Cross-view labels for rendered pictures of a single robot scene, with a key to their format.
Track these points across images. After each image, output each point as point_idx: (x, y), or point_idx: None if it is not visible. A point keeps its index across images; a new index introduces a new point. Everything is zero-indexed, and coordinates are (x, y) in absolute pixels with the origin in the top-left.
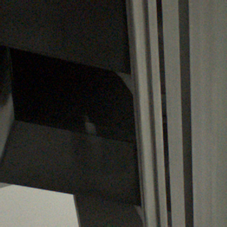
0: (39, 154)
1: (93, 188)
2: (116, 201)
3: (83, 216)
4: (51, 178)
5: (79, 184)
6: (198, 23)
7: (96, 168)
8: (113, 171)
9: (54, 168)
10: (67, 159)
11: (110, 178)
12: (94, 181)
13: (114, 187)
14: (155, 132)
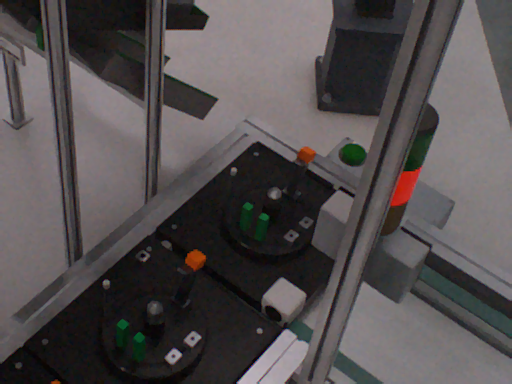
0: (80, 0)
1: (111, 22)
2: (125, 29)
3: (81, 55)
4: (86, 19)
5: (103, 20)
6: None
7: (115, 4)
8: (125, 4)
9: (88, 10)
10: (97, 1)
11: (123, 11)
12: (113, 15)
13: (125, 17)
14: None
